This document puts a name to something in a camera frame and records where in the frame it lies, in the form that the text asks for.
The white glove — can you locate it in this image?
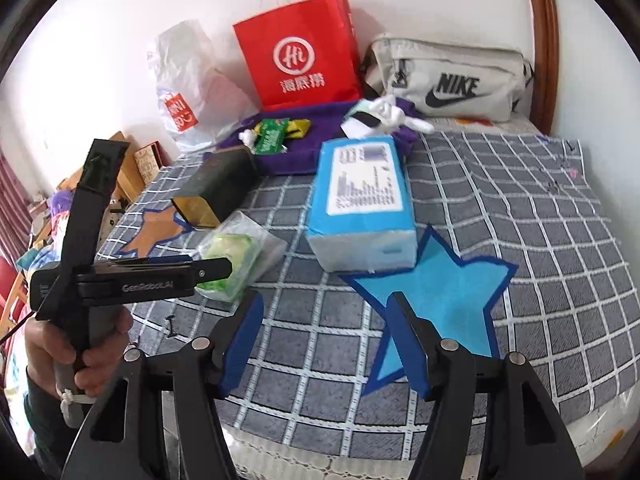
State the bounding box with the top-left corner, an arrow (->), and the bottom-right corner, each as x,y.
370,95 -> 435,134

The brown picture frame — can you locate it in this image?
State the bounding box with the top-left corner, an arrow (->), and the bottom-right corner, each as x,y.
132,142 -> 164,187

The black packet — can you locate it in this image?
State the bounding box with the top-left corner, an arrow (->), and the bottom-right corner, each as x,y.
341,112 -> 383,138

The white plastic shopping bag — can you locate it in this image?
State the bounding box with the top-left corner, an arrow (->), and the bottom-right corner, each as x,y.
146,19 -> 261,154

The grey grid bedsheet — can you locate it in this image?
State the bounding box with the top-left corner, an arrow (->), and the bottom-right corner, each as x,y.
95,115 -> 632,480

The person's left forearm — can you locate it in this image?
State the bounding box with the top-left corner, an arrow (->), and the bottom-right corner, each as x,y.
22,372 -> 91,461

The person's left hand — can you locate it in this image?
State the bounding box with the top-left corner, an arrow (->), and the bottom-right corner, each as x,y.
25,304 -> 134,402

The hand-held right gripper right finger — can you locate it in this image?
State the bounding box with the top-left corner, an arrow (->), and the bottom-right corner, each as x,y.
385,290 -> 586,480

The grey waist bag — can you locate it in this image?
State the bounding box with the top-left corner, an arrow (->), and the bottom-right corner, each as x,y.
361,34 -> 535,122

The blue tissue pack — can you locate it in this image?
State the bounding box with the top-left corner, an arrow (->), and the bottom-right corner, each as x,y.
305,135 -> 419,272

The purple towel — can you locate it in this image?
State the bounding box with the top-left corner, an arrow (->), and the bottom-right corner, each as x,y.
215,100 -> 419,177

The red striped curtain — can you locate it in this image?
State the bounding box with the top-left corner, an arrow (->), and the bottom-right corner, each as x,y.
0,152 -> 33,257

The wooden headboard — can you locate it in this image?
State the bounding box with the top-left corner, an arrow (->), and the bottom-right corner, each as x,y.
522,0 -> 561,136

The green snack packet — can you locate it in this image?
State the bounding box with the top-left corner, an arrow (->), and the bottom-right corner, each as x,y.
250,117 -> 292,156

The clear bag with green item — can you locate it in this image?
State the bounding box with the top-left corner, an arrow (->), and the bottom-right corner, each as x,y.
194,210 -> 289,306

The dark tin box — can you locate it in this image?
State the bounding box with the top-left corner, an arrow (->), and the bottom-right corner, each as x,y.
171,149 -> 259,229

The red paper bag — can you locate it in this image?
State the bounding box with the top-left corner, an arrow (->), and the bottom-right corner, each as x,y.
232,0 -> 364,112

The brown cardboard board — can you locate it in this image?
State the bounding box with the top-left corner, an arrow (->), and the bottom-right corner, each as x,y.
106,131 -> 142,203

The colourful cloth pile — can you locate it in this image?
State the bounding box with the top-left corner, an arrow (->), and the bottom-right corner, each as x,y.
16,191 -> 69,272

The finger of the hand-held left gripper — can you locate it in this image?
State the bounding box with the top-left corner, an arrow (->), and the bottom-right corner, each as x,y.
94,254 -> 234,284

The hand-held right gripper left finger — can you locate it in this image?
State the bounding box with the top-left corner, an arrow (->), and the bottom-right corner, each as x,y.
60,290 -> 266,480

